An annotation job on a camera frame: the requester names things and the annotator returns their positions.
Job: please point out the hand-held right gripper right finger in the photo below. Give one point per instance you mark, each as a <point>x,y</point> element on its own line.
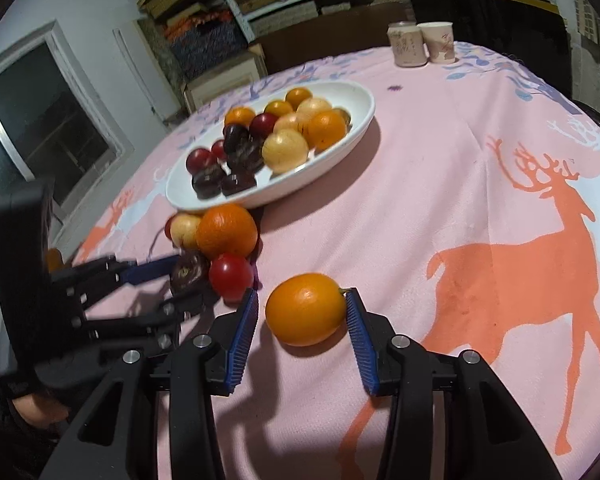
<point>359,345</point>

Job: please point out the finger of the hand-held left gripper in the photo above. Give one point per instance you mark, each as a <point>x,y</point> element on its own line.
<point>150,317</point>
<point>145,269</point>

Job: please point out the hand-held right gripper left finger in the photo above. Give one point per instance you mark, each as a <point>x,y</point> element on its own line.
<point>240,345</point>

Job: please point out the dark purple plum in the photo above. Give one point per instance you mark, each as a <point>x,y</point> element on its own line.
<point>238,183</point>
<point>246,156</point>
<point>235,136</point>
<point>208,182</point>
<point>189,272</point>

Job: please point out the smooth orange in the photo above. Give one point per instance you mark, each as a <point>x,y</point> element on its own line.
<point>305,310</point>

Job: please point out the white oval plate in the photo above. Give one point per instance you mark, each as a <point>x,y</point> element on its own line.
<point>350,110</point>

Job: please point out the person's left hand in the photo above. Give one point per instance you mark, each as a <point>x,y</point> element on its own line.
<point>40,407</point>

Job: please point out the wooden chair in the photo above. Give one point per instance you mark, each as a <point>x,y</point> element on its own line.
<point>54,260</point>

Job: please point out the pale yellow fruit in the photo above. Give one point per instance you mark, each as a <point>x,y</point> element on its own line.
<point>285,151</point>
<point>185,231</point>
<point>290,122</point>
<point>314,106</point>

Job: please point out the sliding glass window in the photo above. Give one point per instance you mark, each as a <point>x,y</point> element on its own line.
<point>45,125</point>

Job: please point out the small orange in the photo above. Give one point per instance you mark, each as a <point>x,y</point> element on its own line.
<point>278,108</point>
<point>299,97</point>
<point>240,116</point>

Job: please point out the white narrow panel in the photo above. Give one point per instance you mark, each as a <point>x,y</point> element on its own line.
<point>137,72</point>

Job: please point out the cardboard carton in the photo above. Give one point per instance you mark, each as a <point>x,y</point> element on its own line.
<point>225,82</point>

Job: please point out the pile of patterned boxes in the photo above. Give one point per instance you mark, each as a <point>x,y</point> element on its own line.
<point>190,25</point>

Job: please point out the brown wooden board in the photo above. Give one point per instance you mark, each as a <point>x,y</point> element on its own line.
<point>330,40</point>

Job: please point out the pink drink can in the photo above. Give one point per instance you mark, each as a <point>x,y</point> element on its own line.
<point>407,45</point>

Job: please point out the paper cup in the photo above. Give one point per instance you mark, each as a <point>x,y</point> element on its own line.
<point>437,42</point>

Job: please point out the small round black stand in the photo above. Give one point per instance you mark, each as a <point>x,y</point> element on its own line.
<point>597,115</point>

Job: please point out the black chair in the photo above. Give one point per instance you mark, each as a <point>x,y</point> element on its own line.
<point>505,30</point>

